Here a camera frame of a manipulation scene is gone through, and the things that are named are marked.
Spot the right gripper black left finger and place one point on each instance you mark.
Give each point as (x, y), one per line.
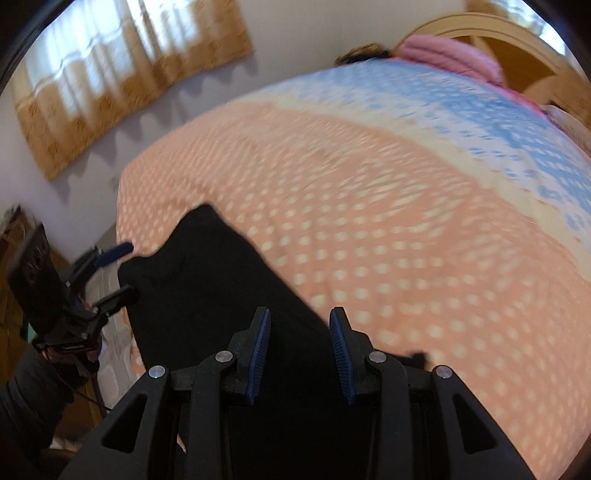
(250, 348)

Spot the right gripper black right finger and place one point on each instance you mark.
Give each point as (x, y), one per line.
(350, 348)

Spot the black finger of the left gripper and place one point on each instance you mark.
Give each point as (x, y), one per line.
(113, 302)
(113, 254)

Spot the black pants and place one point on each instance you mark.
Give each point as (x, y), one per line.
(186, 302)

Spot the left forearm dark sleeve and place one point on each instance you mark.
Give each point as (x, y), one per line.
(33, 402)

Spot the person's left hand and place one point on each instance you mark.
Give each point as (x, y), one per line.
(86, 362)

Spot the polka dot bedspread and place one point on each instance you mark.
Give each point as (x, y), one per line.
(439, 213)

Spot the beige curtain side window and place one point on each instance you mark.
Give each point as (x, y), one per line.
(100, 61)

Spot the brown patterned cushion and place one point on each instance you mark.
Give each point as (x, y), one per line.
(364, 53)

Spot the folded pink blanket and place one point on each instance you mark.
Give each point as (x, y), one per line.
(451, 55)

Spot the striped pillow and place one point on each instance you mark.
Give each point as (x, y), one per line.
(571, 126)

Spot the cream wooden headboard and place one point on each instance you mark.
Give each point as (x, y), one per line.
(530, 65)

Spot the beige curtain behind headboard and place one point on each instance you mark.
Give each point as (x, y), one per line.
(520, 13)

